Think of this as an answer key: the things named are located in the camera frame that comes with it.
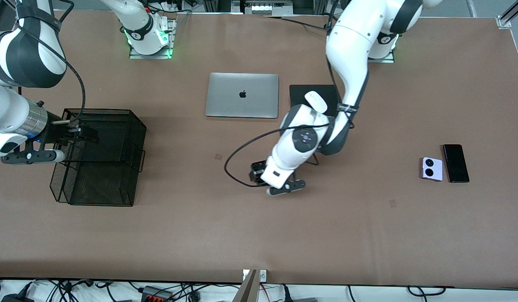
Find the lavender flip phone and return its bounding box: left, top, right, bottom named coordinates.
left=421, top=157, right=444, bottom=182

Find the grey slanted post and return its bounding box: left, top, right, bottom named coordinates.
left=232, top=269, right=259, bottom=302

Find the white computer mouse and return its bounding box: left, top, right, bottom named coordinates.
left=304, top=91, right=328, bottom=114

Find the aluminium frame profile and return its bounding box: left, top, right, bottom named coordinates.
left=500, top=0, right=518, bottom=25

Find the small metal table bracket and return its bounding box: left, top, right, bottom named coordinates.
left=242, top=269, right=267, bottom=282

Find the white terminal block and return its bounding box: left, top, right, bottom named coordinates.
left=251, top=3, right=286, bottom=14

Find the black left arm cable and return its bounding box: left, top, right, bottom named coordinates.
left=224, top=0, right=356, bottom=188

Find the black mouse pad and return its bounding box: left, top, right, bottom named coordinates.
left=289, top=84, right=339, bottom=110

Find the black slab smartphone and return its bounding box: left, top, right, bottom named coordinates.
left=443, top=144, right=470, bottom=183

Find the black cable loop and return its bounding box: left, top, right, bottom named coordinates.
left=406, top=286, right=447, bottom=297

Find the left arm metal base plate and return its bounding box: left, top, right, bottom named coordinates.
left=368, top=49, right=395, bottom=63

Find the power strip with orange switches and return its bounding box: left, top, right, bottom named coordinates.
left=141, top=286, right=174, bottom=302

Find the silver closed laptop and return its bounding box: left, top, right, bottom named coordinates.
left=205, top=73, right=280, bottom=119

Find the black wire mesh two-tier tray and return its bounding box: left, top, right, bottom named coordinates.
left=49, top=108, right=147, bottom=207

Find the black flip phone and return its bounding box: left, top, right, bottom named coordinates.
left=250, top=163, right=268, bottom=184

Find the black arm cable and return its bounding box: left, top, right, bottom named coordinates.
left=16, top=0, right=86, bottom=126
left=224, top=0, right=356, bottom=188

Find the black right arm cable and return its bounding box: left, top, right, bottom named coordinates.
left=16, top=0, right=86, bottom=126

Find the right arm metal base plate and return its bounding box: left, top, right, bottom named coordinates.
left=129, top=18, right=176, bottom=60

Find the thin black table cable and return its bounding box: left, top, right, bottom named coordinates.
left=262, top=15, right=332, bottom=31

